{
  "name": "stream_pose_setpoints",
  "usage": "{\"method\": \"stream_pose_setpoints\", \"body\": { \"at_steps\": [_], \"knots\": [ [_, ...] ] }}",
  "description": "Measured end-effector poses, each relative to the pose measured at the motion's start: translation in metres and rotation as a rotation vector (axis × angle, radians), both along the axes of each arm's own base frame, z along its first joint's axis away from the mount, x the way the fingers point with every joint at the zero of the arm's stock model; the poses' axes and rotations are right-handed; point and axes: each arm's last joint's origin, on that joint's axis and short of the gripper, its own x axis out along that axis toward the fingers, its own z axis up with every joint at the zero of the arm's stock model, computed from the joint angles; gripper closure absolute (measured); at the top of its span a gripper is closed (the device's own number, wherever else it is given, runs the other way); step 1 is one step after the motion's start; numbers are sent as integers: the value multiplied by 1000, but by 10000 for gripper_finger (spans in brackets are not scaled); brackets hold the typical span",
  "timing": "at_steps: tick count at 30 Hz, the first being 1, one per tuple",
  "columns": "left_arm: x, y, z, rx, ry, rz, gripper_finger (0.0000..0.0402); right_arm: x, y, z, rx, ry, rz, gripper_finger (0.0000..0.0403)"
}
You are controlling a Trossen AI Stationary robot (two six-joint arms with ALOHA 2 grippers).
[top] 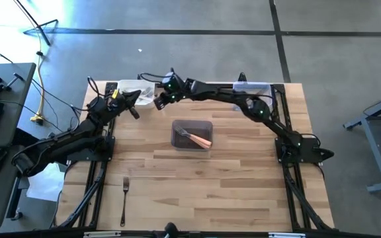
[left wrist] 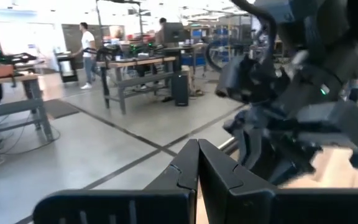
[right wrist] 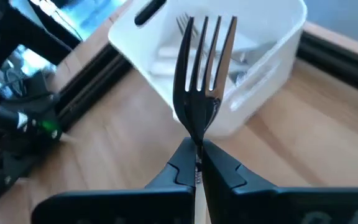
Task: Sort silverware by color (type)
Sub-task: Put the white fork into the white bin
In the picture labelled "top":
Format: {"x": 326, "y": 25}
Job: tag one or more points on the white plastic bin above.
{"x": 127, "y": 87}

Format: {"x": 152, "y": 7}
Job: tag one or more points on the black metal fork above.
{"x": 123, "y": 205}

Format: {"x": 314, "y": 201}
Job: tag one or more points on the black aluminium table frame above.
{"x": 291, "y": 198}

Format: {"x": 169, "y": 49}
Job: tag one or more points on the black tripod stand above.
{"x": 41, "y": 34}

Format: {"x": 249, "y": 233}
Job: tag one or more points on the black table clamp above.
{"x": 242, "y": 78}

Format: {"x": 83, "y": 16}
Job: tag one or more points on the silver bracket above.
{"x": 286, "y": 235}
{"x": 102, "y": 234}

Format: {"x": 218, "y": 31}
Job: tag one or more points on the grey computer desk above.
{"x": 15, "y": 109}

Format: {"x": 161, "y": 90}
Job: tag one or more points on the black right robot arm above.
{"x": 223, "y": 94}

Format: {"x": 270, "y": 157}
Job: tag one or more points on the white paper sheet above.
{"x": 48, "y": 185}

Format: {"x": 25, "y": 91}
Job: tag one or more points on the smoky grey translucent bin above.
{"x": 184, "y": 143}

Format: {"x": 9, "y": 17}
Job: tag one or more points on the yellow label tag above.
{"x": 115, "y": 94}

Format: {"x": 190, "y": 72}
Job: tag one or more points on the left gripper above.
{"x": 117, "y": 104}

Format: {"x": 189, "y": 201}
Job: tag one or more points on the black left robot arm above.
{"x": 61, "y": 145}

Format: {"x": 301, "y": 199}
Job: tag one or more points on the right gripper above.
{"x": 175, "y": 96}

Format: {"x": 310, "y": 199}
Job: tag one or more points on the clear plastic bin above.
{"x": 243, "y": 86}

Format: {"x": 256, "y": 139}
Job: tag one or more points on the grey metal table frame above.
{"x": 375, "y": 150}

